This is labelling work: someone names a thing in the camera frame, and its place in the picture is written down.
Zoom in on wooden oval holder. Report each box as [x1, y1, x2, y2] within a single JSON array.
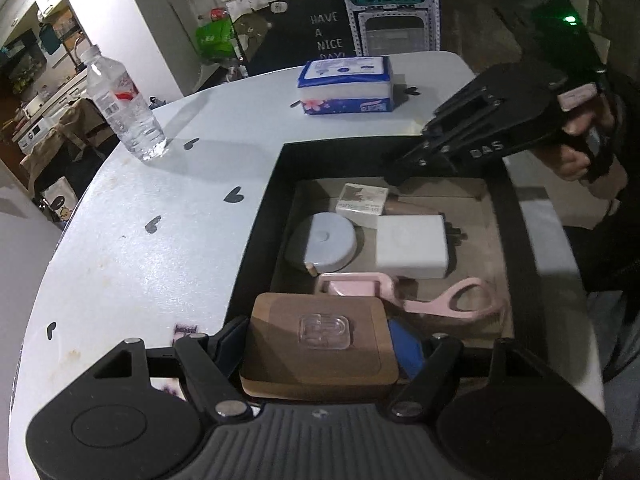
[[238, 292, 401, 402]]

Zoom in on white paper bag with cartoon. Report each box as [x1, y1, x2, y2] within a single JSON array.
[[39, 177, 79, 222]]

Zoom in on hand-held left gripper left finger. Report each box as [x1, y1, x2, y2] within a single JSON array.
[[87, 315, 253, 424]]

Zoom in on chair with draped cloth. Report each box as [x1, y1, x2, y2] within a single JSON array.
[[19, 99, 119, 197]]

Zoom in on black lettered floor mat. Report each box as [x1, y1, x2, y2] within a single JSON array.
[[247, 0, 362, 77]]

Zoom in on white round tape measure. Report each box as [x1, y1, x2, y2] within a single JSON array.
[[287, 212, 359, 275]]

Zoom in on black box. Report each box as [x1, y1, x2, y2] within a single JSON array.
[[224, 132, 567, 363]]

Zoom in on white perforated rack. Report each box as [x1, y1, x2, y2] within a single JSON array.
[[339, 0, 507, 59]]

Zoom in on white block with wooden handle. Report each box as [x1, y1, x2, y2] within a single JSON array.
[[334, 183, 432, 230]]

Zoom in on white washing machine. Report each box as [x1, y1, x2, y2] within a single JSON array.
[[12, 110, 52, 152]]

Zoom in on brown wooden cabinet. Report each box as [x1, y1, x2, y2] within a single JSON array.
[[440, 0, 527, 67]]

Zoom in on person's leg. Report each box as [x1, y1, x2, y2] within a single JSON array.
[[564, 224, 640, 387]]

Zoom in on clear water bottle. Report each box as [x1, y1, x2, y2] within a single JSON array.
[[79, 44, 167, 162]]

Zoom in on white charger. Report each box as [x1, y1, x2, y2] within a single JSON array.
[[374, 213, 464, 280]]

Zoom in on pink scissors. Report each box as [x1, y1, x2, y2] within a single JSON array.
[[397, 276, 507, 324]]

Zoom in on green plastic bag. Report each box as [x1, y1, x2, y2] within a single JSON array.
[[194, 14, 237, 62]]

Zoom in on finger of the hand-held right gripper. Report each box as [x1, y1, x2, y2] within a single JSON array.
[[384, 139, 470, 187], [422, 79, 507, 147]]

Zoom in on teal hanging bag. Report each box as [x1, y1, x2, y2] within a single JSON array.
[[38, 22, 61, 54]]

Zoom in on blue tissue pack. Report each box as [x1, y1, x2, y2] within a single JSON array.
[[297, 54, 394, 116]]

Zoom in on person's right hand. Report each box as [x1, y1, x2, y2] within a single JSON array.
[[542, 94, 628, 196]]

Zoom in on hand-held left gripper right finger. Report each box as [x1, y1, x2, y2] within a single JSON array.
[[387, 320, 550, 421]]

